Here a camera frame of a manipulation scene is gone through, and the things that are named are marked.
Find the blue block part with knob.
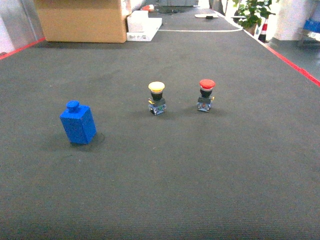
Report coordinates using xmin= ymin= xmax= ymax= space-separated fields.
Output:
xmin=60 ymin=100 xmax=97 ymax=145

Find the yellow mushroom push button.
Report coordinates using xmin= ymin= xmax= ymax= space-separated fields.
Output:
xmin=148 ymin=81 xmax=167 ymax=116

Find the red mushroom push button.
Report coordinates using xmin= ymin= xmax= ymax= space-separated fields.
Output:
xmin=196 ymin=79 xmax=216 ymax=112

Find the white cardboard box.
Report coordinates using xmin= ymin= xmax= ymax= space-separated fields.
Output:
xmin=126 ymin=10 xmax=163 ymax=42

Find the flat white black device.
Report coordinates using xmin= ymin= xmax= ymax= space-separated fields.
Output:
xmin=194 ymin=13 xmax=219 ymax=20

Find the traffic cone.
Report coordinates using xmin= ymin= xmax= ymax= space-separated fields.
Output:
xmin=258 ymin=18 xmax=268 ymax=43

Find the large cardboard box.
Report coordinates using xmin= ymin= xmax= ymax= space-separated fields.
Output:
xmin=34 ymin=0 xmax=132 ymax=43

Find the green potted plant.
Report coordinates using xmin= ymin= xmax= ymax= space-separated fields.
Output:
xmin=232 ymin=0 xmax=275 ymax=29

